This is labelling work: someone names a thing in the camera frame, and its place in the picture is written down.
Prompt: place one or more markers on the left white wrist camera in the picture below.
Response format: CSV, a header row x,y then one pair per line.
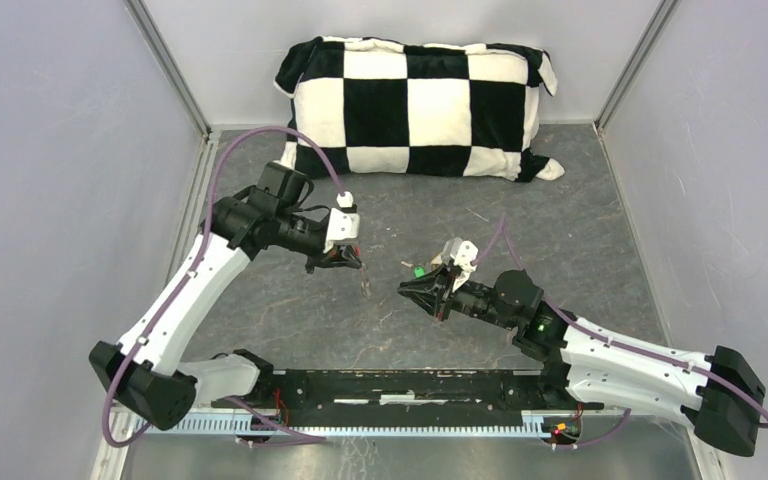
x,y
343,223

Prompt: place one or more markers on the black and white checkered pillow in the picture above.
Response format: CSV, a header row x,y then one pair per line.
x,y
371,105

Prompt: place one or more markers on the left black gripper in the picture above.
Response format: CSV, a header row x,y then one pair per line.
x,y
340,256

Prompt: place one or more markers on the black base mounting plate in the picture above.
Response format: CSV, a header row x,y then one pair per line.
x,y
408,398

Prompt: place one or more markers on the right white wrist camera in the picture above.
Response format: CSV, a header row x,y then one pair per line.
x,y
461,253

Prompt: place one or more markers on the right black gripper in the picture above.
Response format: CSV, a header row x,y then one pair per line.
x,y
434,293

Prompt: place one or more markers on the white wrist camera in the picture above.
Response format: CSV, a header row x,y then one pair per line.
x,y
461,253
343,223

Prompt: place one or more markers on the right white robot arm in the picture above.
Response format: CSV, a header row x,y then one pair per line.
x,y
717,395

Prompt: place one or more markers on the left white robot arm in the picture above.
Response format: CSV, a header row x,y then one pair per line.
x,y
144,370

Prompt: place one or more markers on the white slotted cable duct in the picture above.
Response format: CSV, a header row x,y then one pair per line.
x,y
242,424

